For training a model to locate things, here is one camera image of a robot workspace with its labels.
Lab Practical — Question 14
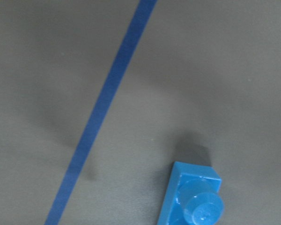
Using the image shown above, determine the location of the long blue four-stud block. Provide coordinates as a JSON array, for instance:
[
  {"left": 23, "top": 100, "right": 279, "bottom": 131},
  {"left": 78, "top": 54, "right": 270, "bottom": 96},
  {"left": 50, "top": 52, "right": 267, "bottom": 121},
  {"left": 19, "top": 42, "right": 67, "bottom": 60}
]
[{"left": 157, "top": 161, "right": 224, "bottom": 225}]

